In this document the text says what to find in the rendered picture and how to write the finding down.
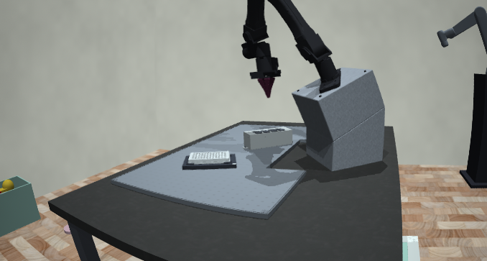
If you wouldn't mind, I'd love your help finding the white control panel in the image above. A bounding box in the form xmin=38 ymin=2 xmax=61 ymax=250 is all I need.
xmin=243 ymin=127 xmax=293 ymax=150

